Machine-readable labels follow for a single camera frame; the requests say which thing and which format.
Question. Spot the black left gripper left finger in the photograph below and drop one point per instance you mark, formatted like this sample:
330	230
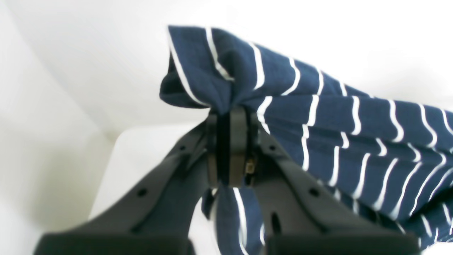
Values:
154	217

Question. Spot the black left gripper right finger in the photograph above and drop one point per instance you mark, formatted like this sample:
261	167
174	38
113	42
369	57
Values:
300	217

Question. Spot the navy white striped T-shirt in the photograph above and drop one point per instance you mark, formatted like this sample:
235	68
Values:
388	161

